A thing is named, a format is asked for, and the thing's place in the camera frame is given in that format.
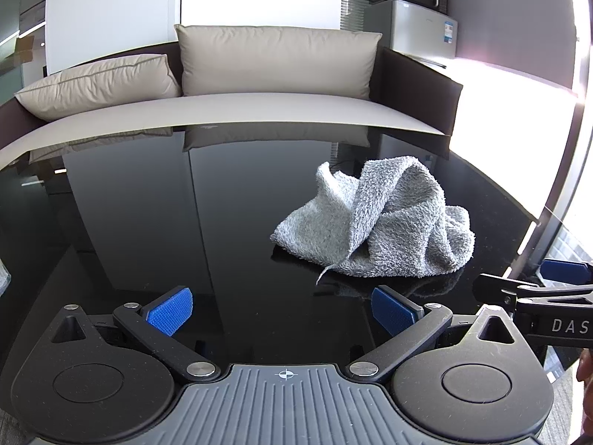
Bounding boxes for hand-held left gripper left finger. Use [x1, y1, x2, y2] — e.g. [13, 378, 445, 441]
[49, 286, 221, 384]

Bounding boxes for dark brown sofa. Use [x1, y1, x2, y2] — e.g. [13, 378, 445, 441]
[0, 39, 464, 168]

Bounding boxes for cardboard box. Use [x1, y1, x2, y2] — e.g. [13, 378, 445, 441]
[13, 36, 37, 62]

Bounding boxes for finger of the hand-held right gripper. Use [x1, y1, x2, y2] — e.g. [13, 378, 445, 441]
[476, 273, 593, 317]
[540, 258, 593, 285]

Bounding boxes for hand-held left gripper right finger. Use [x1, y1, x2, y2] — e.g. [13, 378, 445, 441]
[345, 286, 525, 384]

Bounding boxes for grey towel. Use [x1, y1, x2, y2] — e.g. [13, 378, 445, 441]
[270, 155, 476, 286]

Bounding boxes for small beige cushion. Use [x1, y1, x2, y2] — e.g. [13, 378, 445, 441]
[14, 53, 182, 122]

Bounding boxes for silver mini fridge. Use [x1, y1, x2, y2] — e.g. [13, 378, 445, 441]
[371, 0, 459, 68]

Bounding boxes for large beige cushion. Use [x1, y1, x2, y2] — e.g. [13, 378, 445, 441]
[175, 24, 383, 98]

